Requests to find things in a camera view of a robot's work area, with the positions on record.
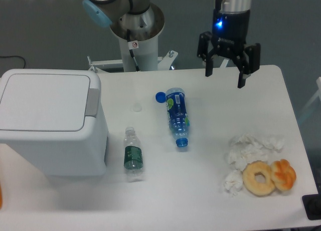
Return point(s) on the white push-button trash can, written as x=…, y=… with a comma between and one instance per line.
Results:
x=54, y=119

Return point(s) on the black device at table corner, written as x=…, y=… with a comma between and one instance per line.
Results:
x=311, y=205

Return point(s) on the orange object at left edge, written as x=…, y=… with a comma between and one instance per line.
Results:
x=1, y=197

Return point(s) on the white bottle cap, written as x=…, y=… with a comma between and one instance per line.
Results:
x=137, y=107

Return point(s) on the small crumpled white tissue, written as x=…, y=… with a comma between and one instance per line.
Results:
x=233, y=182

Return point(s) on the orange glazed twisted bun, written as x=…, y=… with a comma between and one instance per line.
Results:
x=283, y=175

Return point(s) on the plain ring donut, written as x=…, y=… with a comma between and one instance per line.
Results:
x=257, y=178

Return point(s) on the white furniture at right edge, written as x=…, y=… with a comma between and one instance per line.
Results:
x=311, y=105

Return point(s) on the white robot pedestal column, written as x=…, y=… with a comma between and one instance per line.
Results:
x=138, y=39

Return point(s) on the blue plastic bottle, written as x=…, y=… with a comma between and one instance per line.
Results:
x=179, y=123

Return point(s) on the large crumpled white tissue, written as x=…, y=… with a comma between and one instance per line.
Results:
x=248, y=148

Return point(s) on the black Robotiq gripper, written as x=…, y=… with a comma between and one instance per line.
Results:
x=228, y=38

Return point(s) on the clear bottle green label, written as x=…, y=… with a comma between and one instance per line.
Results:
x=133, y=160

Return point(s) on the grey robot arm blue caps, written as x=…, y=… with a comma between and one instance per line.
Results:
x=106, y=12

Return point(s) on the blue bottle cap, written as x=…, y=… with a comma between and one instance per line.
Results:
x=160, y=97

